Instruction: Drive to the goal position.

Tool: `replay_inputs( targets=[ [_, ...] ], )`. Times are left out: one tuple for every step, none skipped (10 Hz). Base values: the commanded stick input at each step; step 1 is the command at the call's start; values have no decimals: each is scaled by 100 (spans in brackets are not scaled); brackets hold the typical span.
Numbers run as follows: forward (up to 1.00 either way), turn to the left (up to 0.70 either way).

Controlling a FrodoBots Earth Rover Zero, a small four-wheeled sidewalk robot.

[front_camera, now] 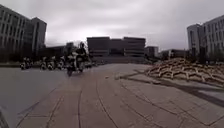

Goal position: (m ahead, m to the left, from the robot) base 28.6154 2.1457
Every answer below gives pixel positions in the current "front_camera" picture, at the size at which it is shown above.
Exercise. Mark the row of parked scooters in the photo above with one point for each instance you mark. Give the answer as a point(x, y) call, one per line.
point(41, 63)

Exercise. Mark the tan stepped slat structure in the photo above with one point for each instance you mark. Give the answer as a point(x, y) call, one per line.
point(186, 70)

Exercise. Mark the scooter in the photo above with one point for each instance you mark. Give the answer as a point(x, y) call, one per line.
point(75, 65)

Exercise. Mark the person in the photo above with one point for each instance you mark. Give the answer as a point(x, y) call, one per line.
point(81, 50)

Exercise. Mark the low distant building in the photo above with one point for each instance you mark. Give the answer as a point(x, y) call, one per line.
point(166, 53)

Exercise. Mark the tall grey building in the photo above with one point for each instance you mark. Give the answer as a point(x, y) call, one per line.
point(16, 33)

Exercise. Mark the wide dark building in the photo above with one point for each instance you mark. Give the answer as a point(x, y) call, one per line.
point(116, 46)

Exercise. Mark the pale building with window grid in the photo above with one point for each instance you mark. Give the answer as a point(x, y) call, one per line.
point(210, 36)

